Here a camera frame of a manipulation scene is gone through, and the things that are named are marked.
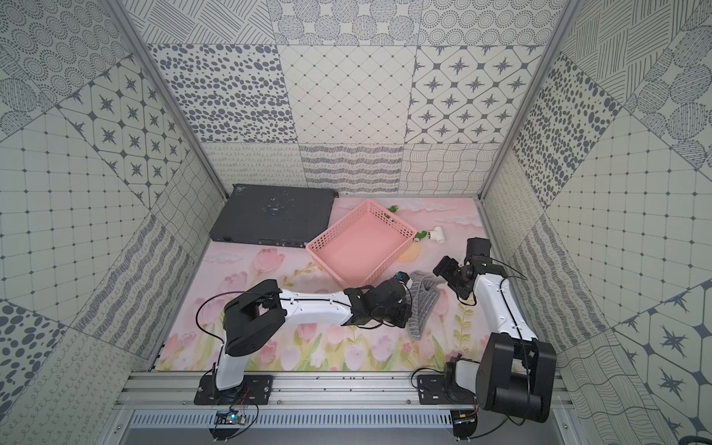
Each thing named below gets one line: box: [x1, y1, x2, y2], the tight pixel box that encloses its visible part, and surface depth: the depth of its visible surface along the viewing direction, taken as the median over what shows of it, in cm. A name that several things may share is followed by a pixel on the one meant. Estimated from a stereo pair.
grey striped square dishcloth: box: [406, 270, 446, 342], surface depth 89 cm
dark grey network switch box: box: [209, 183, 340, 248], surface depth 113 cm
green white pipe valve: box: [412, 226, 445, 244], surface depth 109 cm
